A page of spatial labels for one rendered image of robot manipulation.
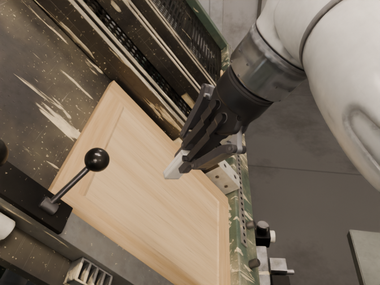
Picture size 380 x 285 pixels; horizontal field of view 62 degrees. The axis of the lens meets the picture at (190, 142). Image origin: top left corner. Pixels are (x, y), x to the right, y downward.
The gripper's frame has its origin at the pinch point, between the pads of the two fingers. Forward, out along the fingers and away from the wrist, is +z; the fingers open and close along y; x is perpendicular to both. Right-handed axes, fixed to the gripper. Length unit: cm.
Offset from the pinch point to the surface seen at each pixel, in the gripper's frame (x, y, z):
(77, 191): -12.4, -3.8, 15.8
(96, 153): -14.0, -1.9, 0.6
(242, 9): 219, -271, 75
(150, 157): 10.3, -18.2, 23.8
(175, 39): 36, -77, 23
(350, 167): 219, -52, 70
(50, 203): -18.8, 1.6, 9.2
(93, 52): -4.4, -44.7, 14.5
